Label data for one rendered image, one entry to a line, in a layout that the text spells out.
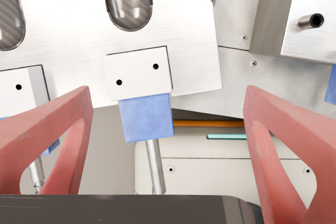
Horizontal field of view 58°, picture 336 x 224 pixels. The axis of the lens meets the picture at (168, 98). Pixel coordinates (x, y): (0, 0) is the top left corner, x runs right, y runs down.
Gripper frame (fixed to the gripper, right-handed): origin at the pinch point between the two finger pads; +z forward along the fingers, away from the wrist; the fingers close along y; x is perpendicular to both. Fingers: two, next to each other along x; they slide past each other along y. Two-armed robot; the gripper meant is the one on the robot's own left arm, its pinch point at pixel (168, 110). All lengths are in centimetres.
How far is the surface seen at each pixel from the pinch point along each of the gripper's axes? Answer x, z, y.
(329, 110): 12.4, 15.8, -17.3
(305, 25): 0.7, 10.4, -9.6
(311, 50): 2.7, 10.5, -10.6
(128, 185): 90, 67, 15
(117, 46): 3.9, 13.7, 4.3
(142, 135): 10.0, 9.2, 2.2
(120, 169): 84, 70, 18
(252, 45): 5.7, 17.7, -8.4
